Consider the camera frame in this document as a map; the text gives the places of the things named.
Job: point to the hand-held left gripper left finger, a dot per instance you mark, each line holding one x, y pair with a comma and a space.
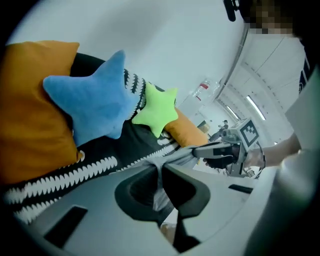
100, 212

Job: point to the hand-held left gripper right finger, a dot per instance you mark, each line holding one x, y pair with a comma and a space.
225, 202

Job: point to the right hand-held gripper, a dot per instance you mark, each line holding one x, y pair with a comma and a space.
247, 135

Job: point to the grey cloth garment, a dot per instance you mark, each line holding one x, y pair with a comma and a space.
175, 157

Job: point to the person's right forearm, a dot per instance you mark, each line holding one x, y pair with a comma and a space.
280, 150

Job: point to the orange cushion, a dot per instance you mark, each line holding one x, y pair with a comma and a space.
187, 130
30, 112

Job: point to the ceiling light strip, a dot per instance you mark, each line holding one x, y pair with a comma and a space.
233, 112
255, 107

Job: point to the white water dispenser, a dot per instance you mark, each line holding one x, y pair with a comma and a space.
193, 112

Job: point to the clear water jug red label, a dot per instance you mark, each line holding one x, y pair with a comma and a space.
205, 88

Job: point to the green star pillow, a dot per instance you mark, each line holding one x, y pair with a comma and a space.
157, 110

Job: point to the blue star pillow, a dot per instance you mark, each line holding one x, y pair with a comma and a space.
95, 100

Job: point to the person's black t-shirt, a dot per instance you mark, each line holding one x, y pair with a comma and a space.
308, 70

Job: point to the person's head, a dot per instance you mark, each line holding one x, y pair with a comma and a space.
270, 17

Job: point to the black head-worn camera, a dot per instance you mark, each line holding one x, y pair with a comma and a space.
231, 8

